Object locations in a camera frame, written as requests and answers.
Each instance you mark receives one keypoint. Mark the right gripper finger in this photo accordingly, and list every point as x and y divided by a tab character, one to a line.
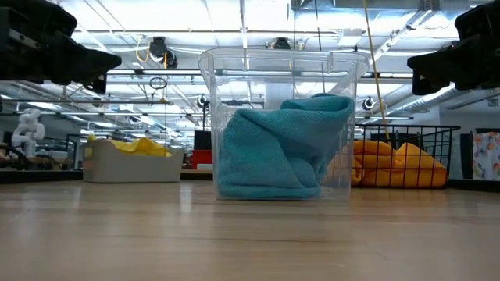
441	58
437	75

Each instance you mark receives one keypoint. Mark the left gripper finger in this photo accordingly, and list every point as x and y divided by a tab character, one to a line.
90	58
93	72

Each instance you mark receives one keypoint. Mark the yellow microfiber towel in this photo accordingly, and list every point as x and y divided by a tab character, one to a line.
90	137
140	148

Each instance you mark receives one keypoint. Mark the orange microfiber towel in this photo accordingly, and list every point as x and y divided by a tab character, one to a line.
375	150
418	168

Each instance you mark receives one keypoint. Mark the small blue microfiber towel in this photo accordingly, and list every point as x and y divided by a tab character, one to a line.
324	113

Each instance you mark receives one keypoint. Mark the large blue microfiber towel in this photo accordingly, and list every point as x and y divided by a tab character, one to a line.
258	164

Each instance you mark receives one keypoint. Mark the white robot figure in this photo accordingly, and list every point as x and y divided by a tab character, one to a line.
29	129

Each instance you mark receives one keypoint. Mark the colourful patterned poster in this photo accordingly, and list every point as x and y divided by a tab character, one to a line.
486	156

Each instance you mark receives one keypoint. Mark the gray plastic bin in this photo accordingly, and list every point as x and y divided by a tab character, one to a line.
133	168

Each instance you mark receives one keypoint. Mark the black box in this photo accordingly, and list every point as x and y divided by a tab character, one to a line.
201	139

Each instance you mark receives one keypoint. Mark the red box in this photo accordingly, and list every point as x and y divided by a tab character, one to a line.
201	158

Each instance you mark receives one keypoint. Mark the clear plastic bin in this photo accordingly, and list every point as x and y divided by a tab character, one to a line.
273	70

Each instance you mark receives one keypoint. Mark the silver ventilation duct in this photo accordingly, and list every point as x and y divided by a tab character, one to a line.
429	102

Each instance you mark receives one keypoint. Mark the black post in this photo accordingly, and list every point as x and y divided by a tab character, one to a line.
466	156

